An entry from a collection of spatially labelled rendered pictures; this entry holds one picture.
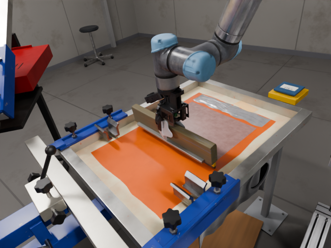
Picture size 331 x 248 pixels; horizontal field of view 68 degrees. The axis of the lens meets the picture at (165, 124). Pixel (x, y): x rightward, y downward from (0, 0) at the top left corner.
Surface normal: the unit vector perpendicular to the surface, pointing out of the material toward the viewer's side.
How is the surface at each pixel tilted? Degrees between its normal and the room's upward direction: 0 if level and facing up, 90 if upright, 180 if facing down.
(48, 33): 90
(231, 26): 100
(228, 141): 0
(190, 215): 0
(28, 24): 90
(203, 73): 92
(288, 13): 90
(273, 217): 0
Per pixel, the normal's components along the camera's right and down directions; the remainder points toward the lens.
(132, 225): -0.11, -0.82
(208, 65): 0.67, 0.39
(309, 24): -0.63, 0.49
